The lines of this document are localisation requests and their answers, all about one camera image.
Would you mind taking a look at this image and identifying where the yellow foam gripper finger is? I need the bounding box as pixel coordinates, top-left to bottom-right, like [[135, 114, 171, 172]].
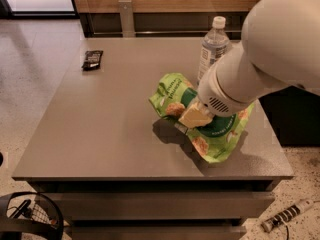
[[179, 102, 213, 128]]

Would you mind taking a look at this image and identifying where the green rice chip bag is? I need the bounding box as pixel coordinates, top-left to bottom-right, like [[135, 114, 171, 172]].
[[149, 73, 254, 164]]

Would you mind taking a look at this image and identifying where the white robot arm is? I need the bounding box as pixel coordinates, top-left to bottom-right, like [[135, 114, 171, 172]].
[[179, 0, 320, 128]]

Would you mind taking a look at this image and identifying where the dark rxbar chocolate bar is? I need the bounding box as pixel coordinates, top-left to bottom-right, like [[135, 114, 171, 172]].
[[82, 50, 103, 71]]

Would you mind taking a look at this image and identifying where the clear plastic water bottle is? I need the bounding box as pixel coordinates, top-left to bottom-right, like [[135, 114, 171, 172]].
[[197, 16, 230, 81]]

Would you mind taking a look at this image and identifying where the white power strip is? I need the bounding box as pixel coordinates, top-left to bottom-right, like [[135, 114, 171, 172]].
[[261, 199, 314, 233]]

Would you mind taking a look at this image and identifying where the left metal wall bracket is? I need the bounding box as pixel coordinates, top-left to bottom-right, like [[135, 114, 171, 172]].
[[118, 0, 136, 38]]

